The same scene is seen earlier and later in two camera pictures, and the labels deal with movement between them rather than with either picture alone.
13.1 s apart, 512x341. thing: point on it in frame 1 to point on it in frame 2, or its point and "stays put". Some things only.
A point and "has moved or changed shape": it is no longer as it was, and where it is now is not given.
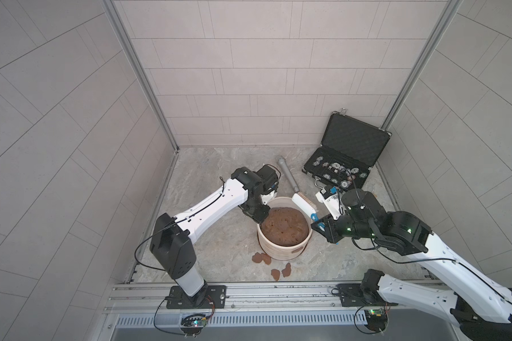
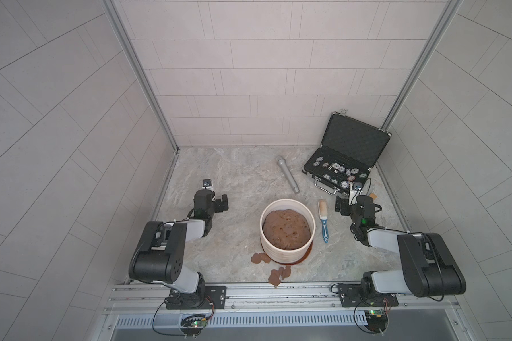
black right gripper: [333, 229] to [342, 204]
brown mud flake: [286, 271] stays put
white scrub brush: [306, 205] has moved or changed shape
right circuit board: [377, 319] stays put
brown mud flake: [257, 257] stays put
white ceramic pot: [284, 252] has moved or changed shape
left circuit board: [195, 320] stays put
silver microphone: [287, 172] stays put
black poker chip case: [350, 148] stays put
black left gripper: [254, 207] to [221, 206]
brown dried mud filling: [284, 226] stays put
